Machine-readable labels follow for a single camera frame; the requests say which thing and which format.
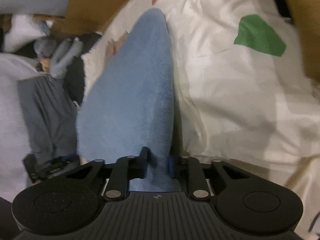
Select grey neck pillow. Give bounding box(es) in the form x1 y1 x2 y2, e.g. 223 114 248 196
34 37 84 79

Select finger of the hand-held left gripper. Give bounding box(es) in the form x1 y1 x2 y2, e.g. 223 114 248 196
47 154 82 177

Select flattened brown cardboard box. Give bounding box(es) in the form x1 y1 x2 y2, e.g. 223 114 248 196
0 0 148 34

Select white curtain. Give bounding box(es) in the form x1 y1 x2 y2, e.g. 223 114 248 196
0 52 38 203

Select cream bear-print blanket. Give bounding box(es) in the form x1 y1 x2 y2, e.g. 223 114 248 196
80 0 320 240

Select white plastic-wrapped pillow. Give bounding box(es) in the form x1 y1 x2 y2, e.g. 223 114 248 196
4 14 52 53

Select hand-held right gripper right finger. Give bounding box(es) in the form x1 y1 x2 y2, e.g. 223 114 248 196
168 152 251 201

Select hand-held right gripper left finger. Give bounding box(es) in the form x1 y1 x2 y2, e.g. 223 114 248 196
64 146 158 201

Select black crumpled garment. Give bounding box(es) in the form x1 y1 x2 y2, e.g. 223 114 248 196
62 31 103 105

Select cookie plush toy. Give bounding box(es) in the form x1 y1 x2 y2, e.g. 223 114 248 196
37 57 52 73

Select brown folded garment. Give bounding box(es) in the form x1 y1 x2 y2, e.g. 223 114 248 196
275 0 320 85

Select blue denim pants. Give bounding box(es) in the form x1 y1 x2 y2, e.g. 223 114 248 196
76 8 182 192

